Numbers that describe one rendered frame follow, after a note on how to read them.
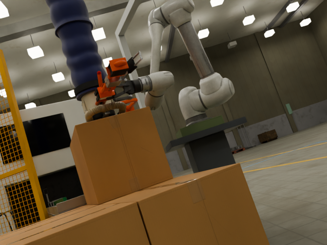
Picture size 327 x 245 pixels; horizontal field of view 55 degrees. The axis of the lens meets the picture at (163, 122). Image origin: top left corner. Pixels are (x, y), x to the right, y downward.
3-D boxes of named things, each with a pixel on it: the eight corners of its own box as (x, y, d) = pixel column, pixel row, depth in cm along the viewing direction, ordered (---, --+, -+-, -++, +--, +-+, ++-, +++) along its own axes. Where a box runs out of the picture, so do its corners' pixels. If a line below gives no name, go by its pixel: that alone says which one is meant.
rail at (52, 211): (49, 222, 407) (45, 208, 410) (54, 220, 410) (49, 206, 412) (63, 235, 200) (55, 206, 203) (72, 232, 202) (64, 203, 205)
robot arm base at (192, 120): (205, 124, 235) (202, 117, 236) (213, 118, 213) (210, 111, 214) (182, 131, 231) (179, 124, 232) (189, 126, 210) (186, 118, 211)
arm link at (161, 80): (154, 83, 170) (150, 99, 181) (178, 78, 176) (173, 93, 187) (146, 70, 175) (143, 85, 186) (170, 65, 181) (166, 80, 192)
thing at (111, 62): (108, 78, 138) (105, 67, 139) (124, 75, 141) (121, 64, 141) (112, 71, 130) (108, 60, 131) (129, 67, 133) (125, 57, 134)
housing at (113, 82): (106, 88, 150) (103, 79, 151) (119, 85, 153) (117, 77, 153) (108, 83, 144) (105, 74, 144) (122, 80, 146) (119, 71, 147)
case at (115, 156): (86, 204, 203) (69, 146, 208) (143, 184, 218) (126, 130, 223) (98, 204, 148) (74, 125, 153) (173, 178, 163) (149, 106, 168)
